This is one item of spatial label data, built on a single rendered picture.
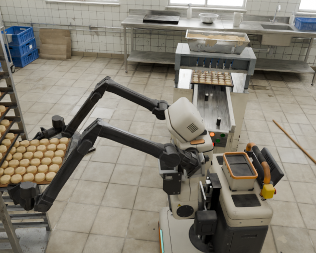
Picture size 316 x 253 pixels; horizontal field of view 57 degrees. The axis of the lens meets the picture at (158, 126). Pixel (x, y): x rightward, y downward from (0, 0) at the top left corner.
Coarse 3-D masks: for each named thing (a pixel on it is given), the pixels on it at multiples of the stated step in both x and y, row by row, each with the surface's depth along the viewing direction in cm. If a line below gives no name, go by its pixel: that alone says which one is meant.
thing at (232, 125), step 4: (224, 88) 281; (228, 88) 268; (228, 92) 261; (228, 96) 254; (228, 100) 247; (228, 104) 241; (228, 108) 239; (232, 108) 235; (228, 112) 237; (232, 112) 230; (228, 116) 234; (232, 116) 224; (232, 120) 219; (232, 124) 214; (232, 128) 214; (232, 132) 216
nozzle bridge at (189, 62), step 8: (184, 48) 276; (248, 48) 281; (176, 56) 265; (184, 56) 273; (192, 56) 263; (200, 56) 262; (208, 56) 261; (216, 56) 260; (224, 56) 259; (232, 56) 260; (240, 56) 260; (248, 56) 261; (176, 64) 269; (184, 64) 277; (192, 64) 276; (200, 64) 275; (208, 64) 274; (232, 64) 270; (240, 64) 269; (248, 64) 265; (176, 72) 284; (232, 72) 269; (240, 72) 268; (248, 72) 264; (176, 80) 289; (248, 80) 278
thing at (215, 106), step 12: (192, 96) 275; (204, 96) 266; (216, 96) 267; (204, 108) 247; (216, 108) 247; (204, 120) 230; (216, 120) 230; (228, 120) 231; (228, 144) 225; (204, 180) 248
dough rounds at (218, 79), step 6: (192, 72) 299; (198, 72) 296; (204, 72) 295; (192, 78) 286; (198, 78) 286; (204, 78) 281; (210, 78) 285; (216, 78) 283; (222, 78) 283; (228, 78) 283; (222, 84) 273; (228, 84) 272
